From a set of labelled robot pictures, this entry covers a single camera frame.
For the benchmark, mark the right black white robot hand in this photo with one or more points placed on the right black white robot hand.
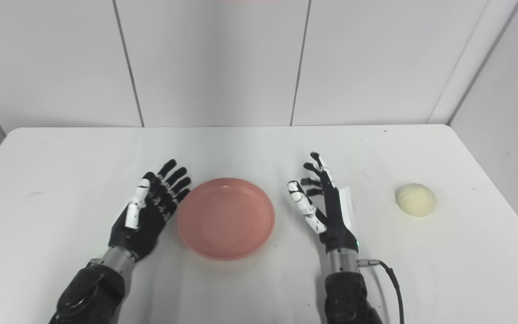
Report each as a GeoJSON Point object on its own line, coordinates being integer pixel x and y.
{"type": "Point", "coordinates": [333, 216]}

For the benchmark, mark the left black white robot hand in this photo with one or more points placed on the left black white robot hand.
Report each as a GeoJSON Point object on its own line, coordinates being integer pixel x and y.
{"type": "Point", "coordinates": [146, 220]}

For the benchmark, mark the pink round plate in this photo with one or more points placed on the pink round plate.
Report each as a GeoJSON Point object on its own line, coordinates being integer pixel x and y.
{"type": "Point", "coordinates": [226, 219]}

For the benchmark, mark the white steamed bun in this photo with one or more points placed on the white steamed bun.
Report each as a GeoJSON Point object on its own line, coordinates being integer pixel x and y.
{"type": "Point", "coordinates": [416, 200]}

